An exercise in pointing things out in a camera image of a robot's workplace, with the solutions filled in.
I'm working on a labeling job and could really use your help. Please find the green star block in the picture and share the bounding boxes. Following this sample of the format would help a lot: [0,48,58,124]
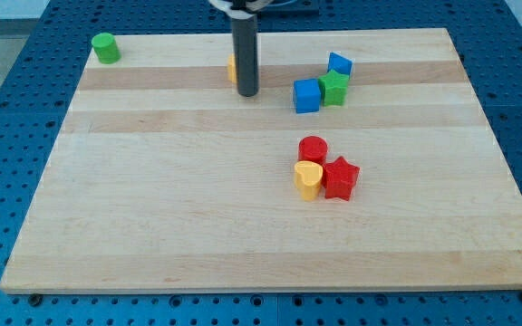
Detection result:
[317,70,350,106]

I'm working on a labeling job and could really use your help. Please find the green cylinder block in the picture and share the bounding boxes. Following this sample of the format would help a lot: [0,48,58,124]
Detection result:
[91,33,121,64]

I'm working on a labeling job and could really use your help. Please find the yellow hexagon block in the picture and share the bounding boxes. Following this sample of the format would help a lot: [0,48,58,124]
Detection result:
[227,54,237,84]

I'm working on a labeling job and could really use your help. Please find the blue cube block front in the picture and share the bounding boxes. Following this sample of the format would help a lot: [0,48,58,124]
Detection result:
[293,79,321,114]

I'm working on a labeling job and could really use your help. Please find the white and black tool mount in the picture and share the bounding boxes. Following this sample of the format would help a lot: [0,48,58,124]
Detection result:
[208,0,270,19]

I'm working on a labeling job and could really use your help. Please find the yellow heart block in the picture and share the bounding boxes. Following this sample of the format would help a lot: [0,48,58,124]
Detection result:
[294,160,324,201]

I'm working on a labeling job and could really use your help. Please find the blue block rear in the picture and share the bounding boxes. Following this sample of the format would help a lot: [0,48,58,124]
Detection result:
[327,52,353,75]

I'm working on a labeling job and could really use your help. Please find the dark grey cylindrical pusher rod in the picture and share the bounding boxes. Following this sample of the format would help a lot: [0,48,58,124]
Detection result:
[231,15,259,97]

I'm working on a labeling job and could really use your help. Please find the red cylinder block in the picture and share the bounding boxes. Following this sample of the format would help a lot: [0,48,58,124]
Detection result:
[298,136,328,165]

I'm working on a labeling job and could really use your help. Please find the wooden board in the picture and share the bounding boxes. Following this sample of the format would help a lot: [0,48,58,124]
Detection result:
[0,28,522,294]

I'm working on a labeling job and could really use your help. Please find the red star block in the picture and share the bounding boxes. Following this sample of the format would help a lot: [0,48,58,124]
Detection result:
[322,156,360,201]

